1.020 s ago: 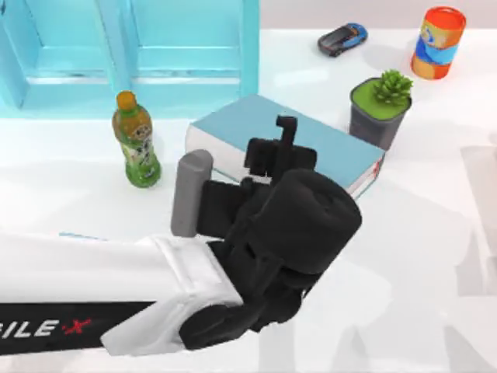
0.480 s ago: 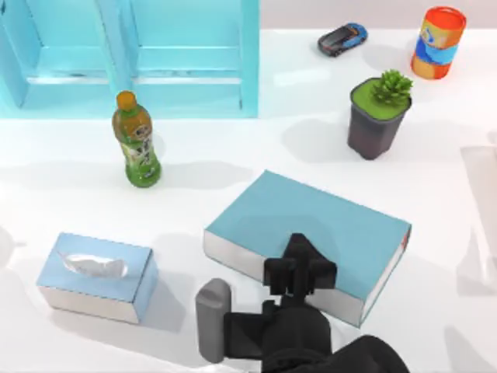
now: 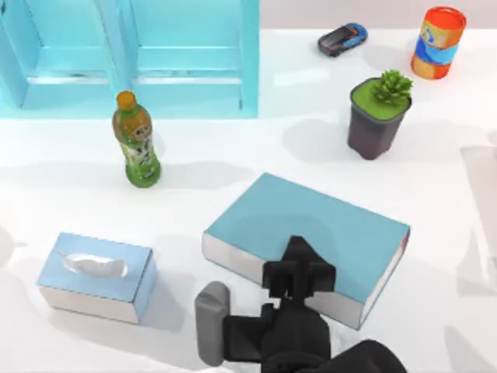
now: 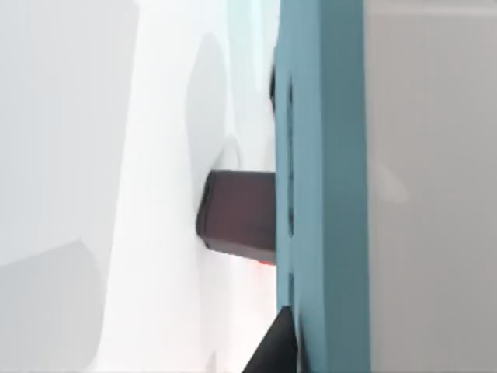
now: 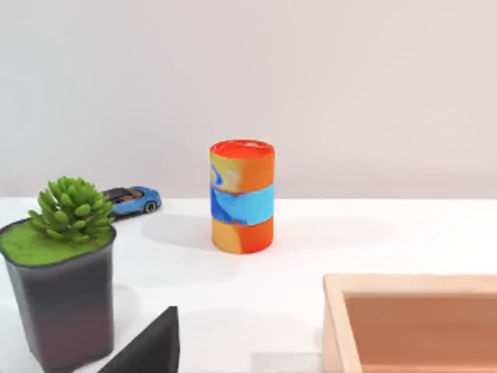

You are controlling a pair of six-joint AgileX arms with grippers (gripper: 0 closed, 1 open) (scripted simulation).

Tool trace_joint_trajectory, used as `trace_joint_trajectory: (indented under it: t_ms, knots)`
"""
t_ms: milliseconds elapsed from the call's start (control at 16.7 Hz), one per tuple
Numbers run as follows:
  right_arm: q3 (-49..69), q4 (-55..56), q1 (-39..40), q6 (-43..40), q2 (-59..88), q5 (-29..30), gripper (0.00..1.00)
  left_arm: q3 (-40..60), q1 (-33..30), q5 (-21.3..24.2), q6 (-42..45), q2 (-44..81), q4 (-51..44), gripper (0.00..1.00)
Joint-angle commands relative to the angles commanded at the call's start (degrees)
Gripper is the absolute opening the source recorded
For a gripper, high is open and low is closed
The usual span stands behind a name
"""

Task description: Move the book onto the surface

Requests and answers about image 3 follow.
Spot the dark grey potted green plant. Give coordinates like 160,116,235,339
346,68,414,161

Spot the orange and blue can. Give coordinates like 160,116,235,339
410,5,467,80

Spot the green bottle with orange cap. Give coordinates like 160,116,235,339
111,90,162,190

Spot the blue and black toy car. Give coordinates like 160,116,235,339
317,23,369,59

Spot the light blue book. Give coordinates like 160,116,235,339
201,172,412,328

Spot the light blue rack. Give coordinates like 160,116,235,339
0,0,260,120

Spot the white tissue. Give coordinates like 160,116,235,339
57,250,130,279

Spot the light blue tissue box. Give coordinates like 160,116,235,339
36,232,159,326

